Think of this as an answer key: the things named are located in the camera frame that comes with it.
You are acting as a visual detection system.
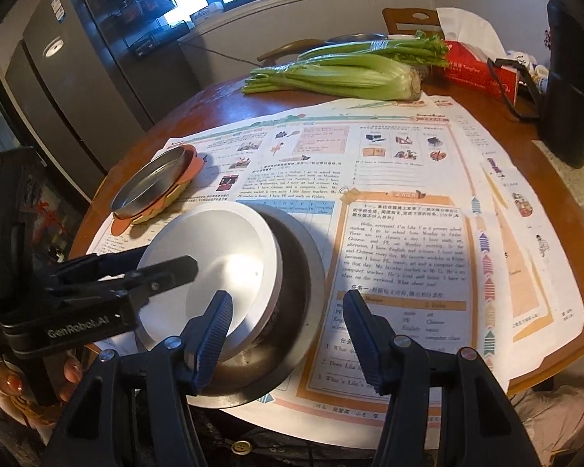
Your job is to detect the stainless steel bowl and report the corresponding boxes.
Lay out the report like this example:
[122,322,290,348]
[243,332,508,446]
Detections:
[185,204,327,409]

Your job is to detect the wooden curved-back chair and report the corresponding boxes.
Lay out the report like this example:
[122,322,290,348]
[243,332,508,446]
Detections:
[258,39,324,66]

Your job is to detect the black thermos bottle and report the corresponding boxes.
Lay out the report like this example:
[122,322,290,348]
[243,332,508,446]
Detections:
[487,0,584,169]

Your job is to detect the black cable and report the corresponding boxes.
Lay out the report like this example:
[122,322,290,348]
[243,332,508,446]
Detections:
[178,41,261,66]

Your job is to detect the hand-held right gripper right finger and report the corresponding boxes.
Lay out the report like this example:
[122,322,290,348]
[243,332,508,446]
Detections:
[343,289,533,467]

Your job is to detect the yellow shell-shaped plate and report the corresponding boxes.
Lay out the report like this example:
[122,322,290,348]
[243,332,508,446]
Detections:
[131,182,196,225]

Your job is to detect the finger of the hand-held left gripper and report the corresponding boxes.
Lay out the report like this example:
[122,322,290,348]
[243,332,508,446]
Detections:
[53,244,150,289]
[101,254,200,325]

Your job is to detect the person's left hand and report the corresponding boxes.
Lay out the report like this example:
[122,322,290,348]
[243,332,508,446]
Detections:
[0,354,86,431]

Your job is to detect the steel basin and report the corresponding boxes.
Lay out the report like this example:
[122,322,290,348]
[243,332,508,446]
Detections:
[324,33,387,46]

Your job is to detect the orange plate with handles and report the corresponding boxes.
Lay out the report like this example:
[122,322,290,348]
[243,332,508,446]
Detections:
[111,145,214,239]

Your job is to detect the white flat box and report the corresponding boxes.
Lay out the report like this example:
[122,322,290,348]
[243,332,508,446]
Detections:
[190,2,225,23]

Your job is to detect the red tissue box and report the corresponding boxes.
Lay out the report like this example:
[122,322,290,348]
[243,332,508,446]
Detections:
[431,7,521,105]

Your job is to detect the white small jars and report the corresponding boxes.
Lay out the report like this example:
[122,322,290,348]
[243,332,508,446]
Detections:
[508,51,548,91]

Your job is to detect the round metal plate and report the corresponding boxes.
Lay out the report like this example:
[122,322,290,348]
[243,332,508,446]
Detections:
[111,147,188,219]

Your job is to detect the wooden chair with cutout back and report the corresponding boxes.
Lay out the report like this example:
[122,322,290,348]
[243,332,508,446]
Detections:
[382,7,443,40]

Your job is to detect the grey refrigerator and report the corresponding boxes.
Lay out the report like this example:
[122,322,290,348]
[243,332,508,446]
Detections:
[2,0,157,186]

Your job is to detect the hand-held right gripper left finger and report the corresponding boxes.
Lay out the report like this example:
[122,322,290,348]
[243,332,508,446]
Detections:
[41,289,234,467]

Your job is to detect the black box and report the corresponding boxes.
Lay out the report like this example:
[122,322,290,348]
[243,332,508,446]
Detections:
[130,29,169,58]

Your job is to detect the colourful printed worksheet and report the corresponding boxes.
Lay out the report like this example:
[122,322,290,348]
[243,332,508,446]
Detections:
[85,97,517,424]

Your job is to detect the person's light pants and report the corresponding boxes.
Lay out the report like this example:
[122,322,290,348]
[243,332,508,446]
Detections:
[508,385,584,448]

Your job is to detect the green celery bunch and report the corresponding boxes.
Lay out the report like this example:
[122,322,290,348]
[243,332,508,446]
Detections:
[297,32,449,68]
[241,53,423,103]

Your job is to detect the plain printed worksheet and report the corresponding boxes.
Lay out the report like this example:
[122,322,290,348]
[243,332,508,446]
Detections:
[419,95,584,380]

